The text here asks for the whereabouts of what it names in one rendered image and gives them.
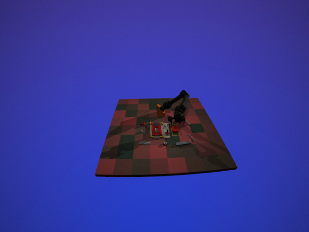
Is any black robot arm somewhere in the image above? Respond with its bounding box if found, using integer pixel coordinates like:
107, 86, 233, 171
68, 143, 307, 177
160, 90, 190, 123

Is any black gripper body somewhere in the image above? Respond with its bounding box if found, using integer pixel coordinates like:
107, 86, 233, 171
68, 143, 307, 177
168, 115, 185, 121

